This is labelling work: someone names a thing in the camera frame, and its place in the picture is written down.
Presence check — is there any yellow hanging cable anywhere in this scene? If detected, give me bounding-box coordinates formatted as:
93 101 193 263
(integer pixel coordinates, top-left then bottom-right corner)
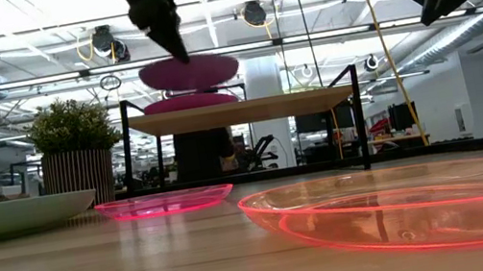
355 0 429 154

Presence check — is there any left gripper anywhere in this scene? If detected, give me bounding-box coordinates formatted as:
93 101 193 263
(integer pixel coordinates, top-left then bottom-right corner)
116 0 191 75

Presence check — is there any black angled stand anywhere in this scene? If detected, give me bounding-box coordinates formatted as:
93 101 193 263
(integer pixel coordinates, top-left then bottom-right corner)
241 134 280 174

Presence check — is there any transparent red plastic plate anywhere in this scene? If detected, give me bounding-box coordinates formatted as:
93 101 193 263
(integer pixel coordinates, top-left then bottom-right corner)
235 153 483 271

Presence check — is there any small black ceiling reel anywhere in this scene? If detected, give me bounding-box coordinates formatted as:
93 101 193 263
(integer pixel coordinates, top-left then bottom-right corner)
361 52 382 74

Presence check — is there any white round column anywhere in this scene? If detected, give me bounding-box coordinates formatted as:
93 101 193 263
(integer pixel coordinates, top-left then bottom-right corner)
240 54 298 172

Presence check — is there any coiled black cable loop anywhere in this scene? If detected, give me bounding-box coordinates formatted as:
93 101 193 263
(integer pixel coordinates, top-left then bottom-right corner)
97 72 124 93

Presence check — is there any wooden shelf black metal frame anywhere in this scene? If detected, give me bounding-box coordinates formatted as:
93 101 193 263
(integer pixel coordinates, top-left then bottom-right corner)
111 63 373 208

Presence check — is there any magenta plastic plate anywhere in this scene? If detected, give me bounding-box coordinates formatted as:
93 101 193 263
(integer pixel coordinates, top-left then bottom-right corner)
142 86 240 117

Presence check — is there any pale green plastic plate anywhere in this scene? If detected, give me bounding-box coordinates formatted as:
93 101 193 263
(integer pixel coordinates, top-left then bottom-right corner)
0 186 102 242

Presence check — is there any black ceiling cable reel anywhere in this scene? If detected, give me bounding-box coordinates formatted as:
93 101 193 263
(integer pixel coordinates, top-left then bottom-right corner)
240 0 270 30
110 37 133 64
87 23 117 56

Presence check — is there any thin black hanging cable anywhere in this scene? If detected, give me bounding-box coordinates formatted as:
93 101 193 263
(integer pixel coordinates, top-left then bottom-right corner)
268 0 290 96

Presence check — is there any green plant in striped pot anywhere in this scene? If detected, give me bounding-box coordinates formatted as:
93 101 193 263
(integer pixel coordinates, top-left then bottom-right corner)
20 89 133 215

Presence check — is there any small white ceiling ring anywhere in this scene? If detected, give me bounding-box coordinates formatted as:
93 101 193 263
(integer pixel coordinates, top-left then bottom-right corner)
299 62 316 80

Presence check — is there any red object on desk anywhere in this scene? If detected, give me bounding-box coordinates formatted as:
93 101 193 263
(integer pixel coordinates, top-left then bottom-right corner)
368 117 392 136

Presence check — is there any black computer monitor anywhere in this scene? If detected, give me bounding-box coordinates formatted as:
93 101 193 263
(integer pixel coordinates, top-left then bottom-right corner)
294 110 334 136
385 100 420 134

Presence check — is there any long ceiling light strip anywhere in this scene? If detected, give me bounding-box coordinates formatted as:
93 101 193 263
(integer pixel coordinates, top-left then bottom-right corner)
0 5 483 92

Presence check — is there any transparent pink plastic plate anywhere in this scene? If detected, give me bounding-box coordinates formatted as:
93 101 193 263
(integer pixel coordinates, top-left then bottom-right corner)
93 181 237 227

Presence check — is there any purple plastic plate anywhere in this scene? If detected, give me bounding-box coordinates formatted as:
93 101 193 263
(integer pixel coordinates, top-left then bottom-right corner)
136 47 243 100

